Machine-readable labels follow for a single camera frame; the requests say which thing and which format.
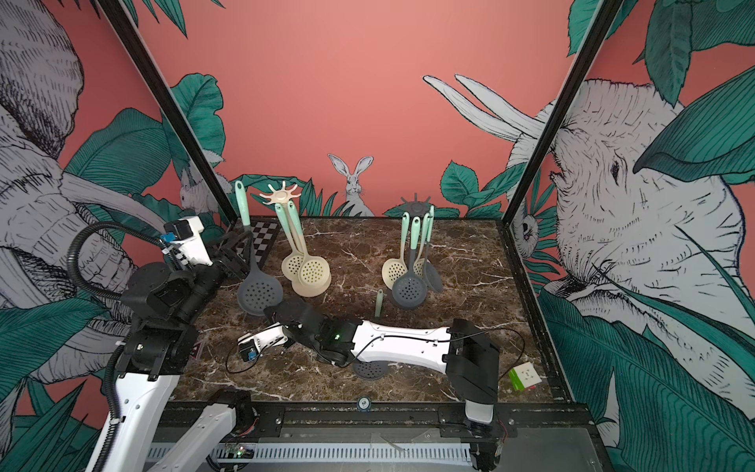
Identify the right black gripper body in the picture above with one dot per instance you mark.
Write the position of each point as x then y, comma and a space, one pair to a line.
283, 318

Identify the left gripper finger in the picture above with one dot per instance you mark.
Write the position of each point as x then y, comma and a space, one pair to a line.
236, 244
236, 266

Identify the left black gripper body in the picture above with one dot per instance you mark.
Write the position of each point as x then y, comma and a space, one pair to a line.
205, 282

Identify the beige skimmer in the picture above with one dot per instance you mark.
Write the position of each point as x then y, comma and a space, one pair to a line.
314, 276
292, 263
393, 269
419, 263

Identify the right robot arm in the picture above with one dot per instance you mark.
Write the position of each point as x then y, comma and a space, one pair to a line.
464, 353

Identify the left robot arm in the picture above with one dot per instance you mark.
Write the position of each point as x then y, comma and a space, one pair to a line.
165, 299

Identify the beige utensil rack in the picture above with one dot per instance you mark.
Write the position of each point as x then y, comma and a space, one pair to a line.
283, 201

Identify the dark grey utensil rack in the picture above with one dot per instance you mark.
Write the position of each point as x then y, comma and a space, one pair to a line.
418, 208

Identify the checkerboard calibration board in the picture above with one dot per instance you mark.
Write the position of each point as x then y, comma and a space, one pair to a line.
261, 242

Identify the white perforated vent strip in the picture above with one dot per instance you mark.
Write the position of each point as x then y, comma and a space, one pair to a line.
447, 454

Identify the green white cube object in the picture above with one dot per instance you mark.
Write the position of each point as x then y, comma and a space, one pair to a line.
524, 376

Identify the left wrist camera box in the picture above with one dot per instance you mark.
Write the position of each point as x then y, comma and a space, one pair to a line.
183, 242

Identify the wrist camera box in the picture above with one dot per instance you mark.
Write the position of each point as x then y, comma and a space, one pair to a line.
251, 346
183, 242

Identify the small round rail knob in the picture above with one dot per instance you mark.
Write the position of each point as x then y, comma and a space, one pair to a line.
364, 403

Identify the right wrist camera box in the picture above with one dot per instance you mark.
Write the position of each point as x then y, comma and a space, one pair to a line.
251, 346

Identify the left black frame post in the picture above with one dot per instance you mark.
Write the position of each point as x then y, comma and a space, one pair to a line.
127, 32

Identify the black frame post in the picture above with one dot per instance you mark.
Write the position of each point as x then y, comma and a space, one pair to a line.
601, 23
127, 32

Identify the black front rail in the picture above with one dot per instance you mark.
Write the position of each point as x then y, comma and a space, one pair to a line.
446, 417

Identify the right black frame post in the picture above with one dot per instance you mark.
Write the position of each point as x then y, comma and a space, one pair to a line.
601, 23

